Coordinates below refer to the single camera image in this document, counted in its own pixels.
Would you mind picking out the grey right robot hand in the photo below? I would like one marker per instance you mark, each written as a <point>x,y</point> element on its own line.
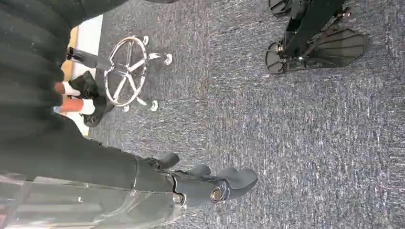
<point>95,164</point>

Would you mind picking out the clear plastic guard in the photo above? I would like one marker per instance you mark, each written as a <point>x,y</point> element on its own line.
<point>63,205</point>

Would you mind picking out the person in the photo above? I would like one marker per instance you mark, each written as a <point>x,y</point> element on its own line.
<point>74,106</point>

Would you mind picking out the black shoe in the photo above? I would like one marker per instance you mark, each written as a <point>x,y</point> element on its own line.
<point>84,85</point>
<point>99,110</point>

